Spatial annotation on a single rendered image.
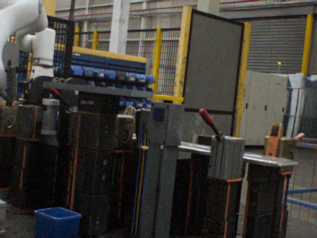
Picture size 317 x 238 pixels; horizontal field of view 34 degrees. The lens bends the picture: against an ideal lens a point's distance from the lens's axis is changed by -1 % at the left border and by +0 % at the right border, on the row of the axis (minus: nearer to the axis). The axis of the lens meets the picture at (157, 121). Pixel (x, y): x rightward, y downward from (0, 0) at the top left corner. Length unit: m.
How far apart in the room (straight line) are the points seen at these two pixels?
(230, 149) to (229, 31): 3.92
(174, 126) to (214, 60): 3.78
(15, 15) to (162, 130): 0.70
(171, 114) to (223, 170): 0.22
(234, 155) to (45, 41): 1.12
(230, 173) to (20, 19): 0.87
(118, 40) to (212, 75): 2.05
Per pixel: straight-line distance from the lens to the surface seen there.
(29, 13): 1.82
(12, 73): 2.19
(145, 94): 1.44
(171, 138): 1.36
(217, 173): 1.45
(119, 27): 6.83
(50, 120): 1.89
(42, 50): 2.27
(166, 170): 1.38
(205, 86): 5.05
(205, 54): 5.03
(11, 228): 1.70
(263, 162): 1.51
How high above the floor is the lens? 1.16
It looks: 3 degrees down
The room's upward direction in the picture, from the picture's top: 6 degrees clockwise
